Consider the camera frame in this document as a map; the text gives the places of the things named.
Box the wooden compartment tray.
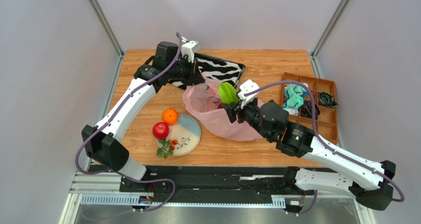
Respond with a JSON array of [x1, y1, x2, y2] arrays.
[[282, 73, 338, 144]]

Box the green star fruit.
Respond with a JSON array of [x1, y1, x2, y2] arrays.
[[217, 82, 239, 104]]

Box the aluminium frame rail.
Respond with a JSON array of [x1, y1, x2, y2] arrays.
[[59, 174, 376, 224]]

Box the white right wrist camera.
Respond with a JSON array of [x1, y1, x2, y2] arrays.
[[237, 80, 259, 109]]

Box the pink printed plastic bag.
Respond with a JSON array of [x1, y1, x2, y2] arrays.
[[182, 78, 262, 142]]

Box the black rolled socks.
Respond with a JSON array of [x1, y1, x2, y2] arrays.
[[300, 100, 321, 120]]

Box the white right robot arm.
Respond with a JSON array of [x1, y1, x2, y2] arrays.
[[222, 100, 396, 211]]

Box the orange fruit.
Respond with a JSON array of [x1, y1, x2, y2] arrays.
[[162, 108, 179, 126]]

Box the white floral plate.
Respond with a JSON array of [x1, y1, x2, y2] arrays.
[[166, 114, 202, 156]]

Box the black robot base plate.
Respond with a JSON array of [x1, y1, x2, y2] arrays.
[[119, 165, 315, 204]]

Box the teal and white socks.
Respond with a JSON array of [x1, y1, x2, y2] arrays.
[[283, 84, 308, 116]]

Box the red apple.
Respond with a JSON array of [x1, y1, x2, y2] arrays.
[[152, 122, 169, 139]]

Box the green leafy sprig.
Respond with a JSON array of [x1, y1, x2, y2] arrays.
[[156, 138, 175, 159]]

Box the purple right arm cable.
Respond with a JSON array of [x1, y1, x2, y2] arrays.
[[243, 80, 405, 203]]

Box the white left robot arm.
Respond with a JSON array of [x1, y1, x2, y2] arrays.
[[82, 38, 204, 180]]

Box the zebra striped cloth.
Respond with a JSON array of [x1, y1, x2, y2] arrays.
[[168, 52, 246, 89]]

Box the dark blue patterned socks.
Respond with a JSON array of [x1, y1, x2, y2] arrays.
[[318, 92, 338, 108]]

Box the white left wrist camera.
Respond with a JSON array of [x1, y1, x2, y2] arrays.
[[181, 37, 200, 62]]

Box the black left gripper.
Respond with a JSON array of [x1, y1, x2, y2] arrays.
[[167, 56, 206, 87]]

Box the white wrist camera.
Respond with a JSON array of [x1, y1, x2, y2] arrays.
[[237, 80, 259, 109], [181, 37, 200, 62]]

